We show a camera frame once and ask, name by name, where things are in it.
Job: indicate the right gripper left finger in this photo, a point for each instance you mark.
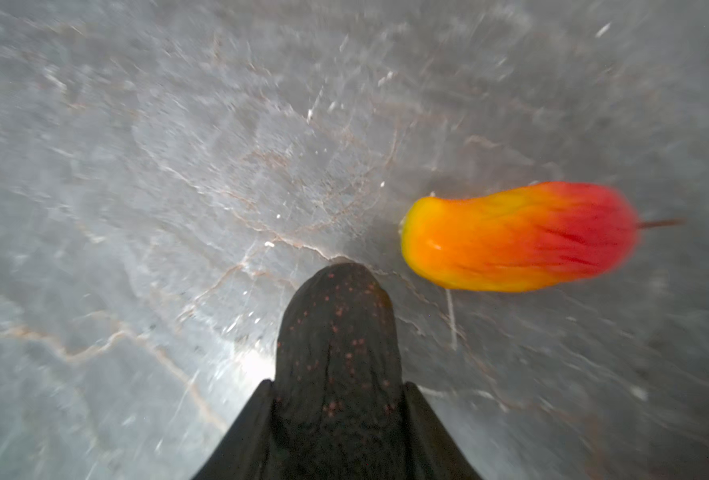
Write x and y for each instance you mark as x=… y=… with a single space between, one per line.
x=243 y=451

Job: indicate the red-yellow fake mango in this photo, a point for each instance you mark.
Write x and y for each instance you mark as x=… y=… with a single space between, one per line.
x=522 y=239

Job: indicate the dark fake avocado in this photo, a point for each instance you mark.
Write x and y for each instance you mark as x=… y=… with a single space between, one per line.
x=338 y=386

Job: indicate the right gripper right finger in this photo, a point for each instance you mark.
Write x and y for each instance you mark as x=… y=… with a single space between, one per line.
x=432 y=453

